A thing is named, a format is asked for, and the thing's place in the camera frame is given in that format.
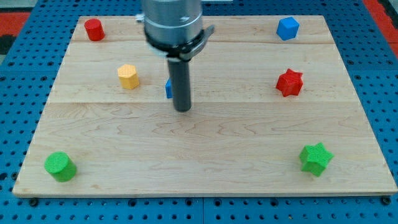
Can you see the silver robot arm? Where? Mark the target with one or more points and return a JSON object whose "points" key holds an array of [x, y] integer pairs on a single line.
{"points": [[175, 28]]}

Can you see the yellow hexagon block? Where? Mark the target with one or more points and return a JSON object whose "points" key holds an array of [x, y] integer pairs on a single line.
{"points": [[128, 76]]}

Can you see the red star block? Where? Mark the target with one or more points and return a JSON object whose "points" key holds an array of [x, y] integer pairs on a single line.
{"points": [[290, 83]]}

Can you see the red cylinder block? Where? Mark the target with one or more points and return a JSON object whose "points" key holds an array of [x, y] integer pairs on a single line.
{"points": [[94, 29]]}

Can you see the green star block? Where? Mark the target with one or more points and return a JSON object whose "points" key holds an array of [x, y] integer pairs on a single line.
{"points": [[315, 159]]}

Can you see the wooden board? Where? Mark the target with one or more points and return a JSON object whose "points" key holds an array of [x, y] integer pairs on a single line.
{"points": [[241, 138]]}

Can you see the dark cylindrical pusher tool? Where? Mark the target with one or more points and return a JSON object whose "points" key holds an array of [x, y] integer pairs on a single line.
{"points": [[179, 75]]}

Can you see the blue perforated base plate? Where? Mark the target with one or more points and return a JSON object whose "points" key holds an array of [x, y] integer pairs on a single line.
{"points": [[31, 65]]}

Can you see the blue cube block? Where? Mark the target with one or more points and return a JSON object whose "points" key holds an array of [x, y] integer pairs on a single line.
{"points": [[287, 28]]}

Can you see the green cylinder block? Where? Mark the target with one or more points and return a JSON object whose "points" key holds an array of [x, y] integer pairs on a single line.
{"points": [[60, 166]]}

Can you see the blue triangle block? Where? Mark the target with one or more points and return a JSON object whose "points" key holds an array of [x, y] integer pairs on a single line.
{"points": [[168, 89]]}

